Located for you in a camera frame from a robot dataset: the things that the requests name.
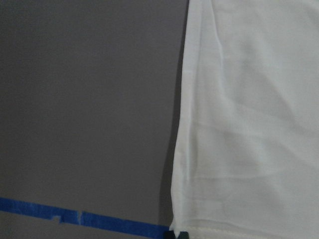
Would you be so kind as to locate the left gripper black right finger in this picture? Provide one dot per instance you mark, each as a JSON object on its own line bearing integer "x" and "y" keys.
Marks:
{"x": 183, "y": 235}

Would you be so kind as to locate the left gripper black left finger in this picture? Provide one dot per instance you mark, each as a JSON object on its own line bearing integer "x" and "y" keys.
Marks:
{"x": 168, "y": 235}

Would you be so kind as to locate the beige long-sleeve printed shirt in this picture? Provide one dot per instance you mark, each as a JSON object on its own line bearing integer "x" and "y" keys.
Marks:
{"x": 246, "y": 160}

